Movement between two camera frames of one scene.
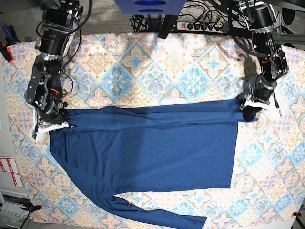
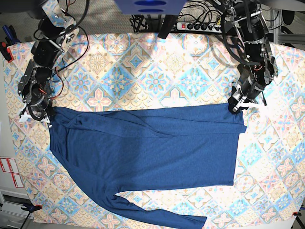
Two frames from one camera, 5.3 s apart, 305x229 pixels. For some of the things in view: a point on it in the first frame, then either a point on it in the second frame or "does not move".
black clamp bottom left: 31,208 does not move
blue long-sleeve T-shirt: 109,150 does not move
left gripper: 52,119 -> 38,106
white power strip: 200,27 does not move
